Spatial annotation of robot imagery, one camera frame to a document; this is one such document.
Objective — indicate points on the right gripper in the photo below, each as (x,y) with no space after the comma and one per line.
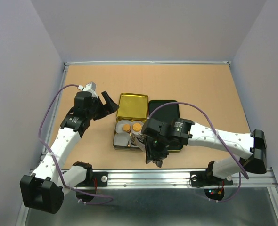
(151,154)

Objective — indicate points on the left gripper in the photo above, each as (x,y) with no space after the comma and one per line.
(107,109)

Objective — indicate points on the orange shell cookie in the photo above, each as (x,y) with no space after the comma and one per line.
(126,128)

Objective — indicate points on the metal tongs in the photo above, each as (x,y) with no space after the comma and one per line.
(142,145)

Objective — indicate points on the gold tin lid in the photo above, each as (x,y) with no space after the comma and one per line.
(133,106)

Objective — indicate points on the round tan biscuit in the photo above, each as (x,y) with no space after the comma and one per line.
(137,127)

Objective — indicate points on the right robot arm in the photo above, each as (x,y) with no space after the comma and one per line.
(247,150)

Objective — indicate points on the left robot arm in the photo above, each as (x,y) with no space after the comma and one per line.
(47,186)

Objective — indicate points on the white paper cup back left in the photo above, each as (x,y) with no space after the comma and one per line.
(119,125)

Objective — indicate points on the white paper cup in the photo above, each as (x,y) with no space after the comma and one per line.
(133,132)
(121,139)
(119,125)
(133,136)

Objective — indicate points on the gold cookie tin base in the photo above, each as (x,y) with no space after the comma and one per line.
(128,147)

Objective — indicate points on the white paper cup front right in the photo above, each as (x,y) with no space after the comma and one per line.
(133,136)

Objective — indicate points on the white paper cup front left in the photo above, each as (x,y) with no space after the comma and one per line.
(121,139)

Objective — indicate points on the white paper cup back right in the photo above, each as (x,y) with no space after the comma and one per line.
(133,132)

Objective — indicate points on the black tray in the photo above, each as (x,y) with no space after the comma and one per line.
(162,115)

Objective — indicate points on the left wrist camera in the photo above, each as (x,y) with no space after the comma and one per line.
(90,87)

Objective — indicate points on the aluminium front rail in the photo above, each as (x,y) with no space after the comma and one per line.
(177,178)

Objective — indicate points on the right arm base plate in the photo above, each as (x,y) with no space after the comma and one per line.
(200,179)

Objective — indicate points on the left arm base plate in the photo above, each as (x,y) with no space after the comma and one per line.
(99,179)

